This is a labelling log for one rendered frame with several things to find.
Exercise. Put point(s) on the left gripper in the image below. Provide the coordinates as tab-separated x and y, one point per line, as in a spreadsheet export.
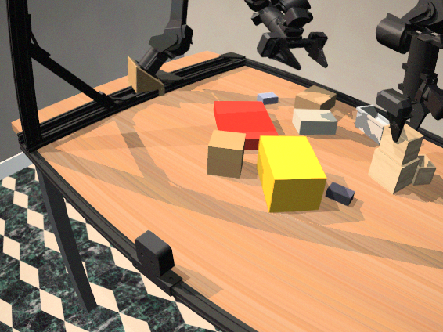
278	49

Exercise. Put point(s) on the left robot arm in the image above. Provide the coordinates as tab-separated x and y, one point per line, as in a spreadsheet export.
177	37

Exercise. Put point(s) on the red flat slab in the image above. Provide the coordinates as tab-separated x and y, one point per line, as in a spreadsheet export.
244	117

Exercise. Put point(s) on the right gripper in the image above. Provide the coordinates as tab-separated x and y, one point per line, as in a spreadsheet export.
399	106

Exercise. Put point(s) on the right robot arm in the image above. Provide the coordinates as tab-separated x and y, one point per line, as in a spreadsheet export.
401	36

